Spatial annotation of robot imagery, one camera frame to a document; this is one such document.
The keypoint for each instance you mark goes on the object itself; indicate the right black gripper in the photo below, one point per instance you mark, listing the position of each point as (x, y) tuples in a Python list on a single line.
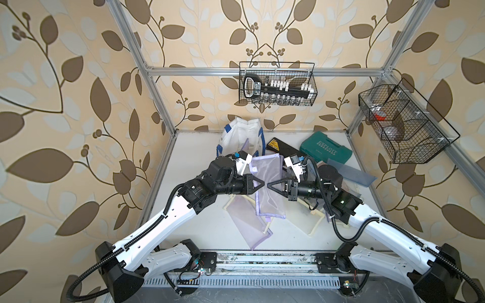
[(292, 195)]

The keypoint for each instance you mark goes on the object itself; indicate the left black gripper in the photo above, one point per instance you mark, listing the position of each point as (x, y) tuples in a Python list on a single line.
[(244, 180)]

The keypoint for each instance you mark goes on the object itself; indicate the small purple mesh pouch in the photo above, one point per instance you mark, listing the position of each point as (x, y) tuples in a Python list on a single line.
[(253, 228)]

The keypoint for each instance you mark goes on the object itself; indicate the cream mesh pencil pouch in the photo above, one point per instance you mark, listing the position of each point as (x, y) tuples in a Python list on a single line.
[(304, 219)]

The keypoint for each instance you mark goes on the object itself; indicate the white canvas tote bag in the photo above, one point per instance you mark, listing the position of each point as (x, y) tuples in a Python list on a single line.
[(235, 134)]

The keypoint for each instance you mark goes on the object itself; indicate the purple mesh pencil pouch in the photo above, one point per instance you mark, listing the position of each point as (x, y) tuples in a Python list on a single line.
[(268, 168)]

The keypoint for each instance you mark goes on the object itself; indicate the purple mesh pouch cream trim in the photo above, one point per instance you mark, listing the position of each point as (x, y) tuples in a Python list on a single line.
[(246, 146)]

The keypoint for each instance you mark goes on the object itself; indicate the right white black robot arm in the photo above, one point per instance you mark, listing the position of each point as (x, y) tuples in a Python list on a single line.
[(375, 244)]

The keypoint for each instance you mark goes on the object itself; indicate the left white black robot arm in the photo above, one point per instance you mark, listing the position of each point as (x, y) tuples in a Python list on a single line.
[(151, 235)]

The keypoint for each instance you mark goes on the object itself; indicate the grey blue mesh pouch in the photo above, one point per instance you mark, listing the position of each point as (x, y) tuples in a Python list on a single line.
[(357, 176)]

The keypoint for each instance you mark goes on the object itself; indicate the black yellow tool case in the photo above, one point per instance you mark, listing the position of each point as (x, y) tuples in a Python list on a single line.
[(280, 147)]

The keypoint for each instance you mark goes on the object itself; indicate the green plastic tool case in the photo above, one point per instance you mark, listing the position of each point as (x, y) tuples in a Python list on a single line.
[(321, 148)]

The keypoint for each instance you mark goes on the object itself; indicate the black socket tool set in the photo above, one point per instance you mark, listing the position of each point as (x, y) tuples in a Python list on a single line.
[(254, 87)]

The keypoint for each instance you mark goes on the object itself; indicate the red object in basket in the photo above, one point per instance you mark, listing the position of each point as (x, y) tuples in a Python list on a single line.
[(378, 113)]

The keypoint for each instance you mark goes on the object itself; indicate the back wire basket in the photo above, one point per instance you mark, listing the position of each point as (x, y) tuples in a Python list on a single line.
[(296, 73)]

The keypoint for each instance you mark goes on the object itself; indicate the wire basket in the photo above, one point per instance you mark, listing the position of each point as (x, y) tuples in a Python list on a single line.
[(296, 73), (416, 129)]

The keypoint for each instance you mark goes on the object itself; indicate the right wire basket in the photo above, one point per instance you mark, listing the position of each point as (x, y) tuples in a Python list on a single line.
[(416, 129)]

